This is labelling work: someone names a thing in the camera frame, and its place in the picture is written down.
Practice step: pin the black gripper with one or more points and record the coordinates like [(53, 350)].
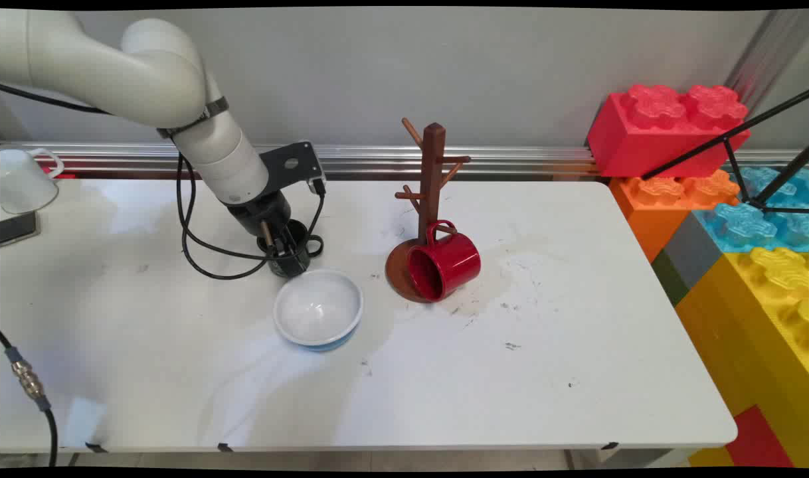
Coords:
[(262, 216)]

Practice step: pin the red ceramic mug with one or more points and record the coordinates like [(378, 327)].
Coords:
[(452, 262)]

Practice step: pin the dark ceramic mug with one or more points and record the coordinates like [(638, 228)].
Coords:
[(291, 265)]

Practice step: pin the white and blue bowl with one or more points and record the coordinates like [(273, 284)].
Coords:
[(318, 309)]

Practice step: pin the brown wooden mug tree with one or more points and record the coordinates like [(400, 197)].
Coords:
[(434, 172)]

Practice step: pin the dark flat device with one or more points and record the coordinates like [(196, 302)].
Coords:
[(18, 227)]

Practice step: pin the white mug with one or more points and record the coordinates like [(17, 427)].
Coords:
[(22, 179)]

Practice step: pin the orange toy block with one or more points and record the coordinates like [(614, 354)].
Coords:
[(650, 212)]

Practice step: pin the dark green toy block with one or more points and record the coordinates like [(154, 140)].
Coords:
[(670, 279)]

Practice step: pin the black tripod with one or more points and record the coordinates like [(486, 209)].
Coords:
[(730, 143)]

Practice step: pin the light blue toy block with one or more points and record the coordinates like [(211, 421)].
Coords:
[(743, 226)]

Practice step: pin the yellow toy block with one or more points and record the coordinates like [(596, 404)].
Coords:
[(750, 332)]

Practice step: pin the small red toy block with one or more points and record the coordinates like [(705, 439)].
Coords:
[(760, 441)]

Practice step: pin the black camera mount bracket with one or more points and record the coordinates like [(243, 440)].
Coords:
[(290, 160)]

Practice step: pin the aluminium rail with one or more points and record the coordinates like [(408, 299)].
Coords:
[(511, 159)]

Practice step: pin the aluminium frame post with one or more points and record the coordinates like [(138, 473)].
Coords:
[(766, 56)]

